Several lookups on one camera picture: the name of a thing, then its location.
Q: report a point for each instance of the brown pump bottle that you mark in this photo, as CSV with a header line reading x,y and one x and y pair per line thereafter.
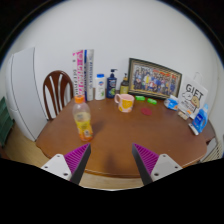
x,y
124,88

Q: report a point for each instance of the small beige snack packet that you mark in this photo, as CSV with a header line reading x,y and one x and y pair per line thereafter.
x,y
183,115

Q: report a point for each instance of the white lotion bottle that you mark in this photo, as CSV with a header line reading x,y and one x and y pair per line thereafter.
x,y
100,88

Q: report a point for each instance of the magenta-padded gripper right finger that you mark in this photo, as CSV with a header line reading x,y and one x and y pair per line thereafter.
x,y
147,159

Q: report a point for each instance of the white refrigerator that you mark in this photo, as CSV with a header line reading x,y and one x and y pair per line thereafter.
x,y
23,93

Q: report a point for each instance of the green crate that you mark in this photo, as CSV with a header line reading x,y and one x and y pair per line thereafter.
x,y
5,123

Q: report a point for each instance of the white printed paper gift bag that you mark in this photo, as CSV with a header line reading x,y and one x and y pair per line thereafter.
x,y
193,96

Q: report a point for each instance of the dark wooden chair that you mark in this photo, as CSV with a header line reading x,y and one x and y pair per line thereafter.
x,y
48,96

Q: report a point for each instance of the pink and yellow mug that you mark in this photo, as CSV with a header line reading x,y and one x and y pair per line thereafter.
x,y
126,104

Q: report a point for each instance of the white radiator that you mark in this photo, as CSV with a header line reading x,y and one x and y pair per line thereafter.
x,y
213,152

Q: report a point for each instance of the blue detergent bottle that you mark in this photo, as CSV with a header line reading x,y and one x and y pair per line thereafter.
x,y
200,120

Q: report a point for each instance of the tall white and green box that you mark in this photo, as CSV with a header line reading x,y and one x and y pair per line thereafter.
x,y
89,75

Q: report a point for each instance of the flat round red coaster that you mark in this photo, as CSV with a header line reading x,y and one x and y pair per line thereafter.
x,y
146,111

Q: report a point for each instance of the tall pink and white box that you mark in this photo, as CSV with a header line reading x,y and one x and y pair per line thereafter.
x,y
79,73

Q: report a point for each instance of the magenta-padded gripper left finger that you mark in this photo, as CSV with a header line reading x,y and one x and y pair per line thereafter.
x,y
76,159

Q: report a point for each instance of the blue tissue pack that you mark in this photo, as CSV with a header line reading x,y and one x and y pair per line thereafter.
x,y
172,104

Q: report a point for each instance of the dark blue pump bottle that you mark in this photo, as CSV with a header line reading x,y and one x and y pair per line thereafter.
x,y
111,86

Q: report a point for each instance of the orange juice bottle orange cap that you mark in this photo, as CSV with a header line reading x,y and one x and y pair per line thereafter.
x,y
83,121

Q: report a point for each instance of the white remote control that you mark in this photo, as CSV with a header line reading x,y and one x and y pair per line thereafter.
x,y
193,129

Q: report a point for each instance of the framed group photo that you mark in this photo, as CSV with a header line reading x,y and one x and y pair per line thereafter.
x,y
153,80

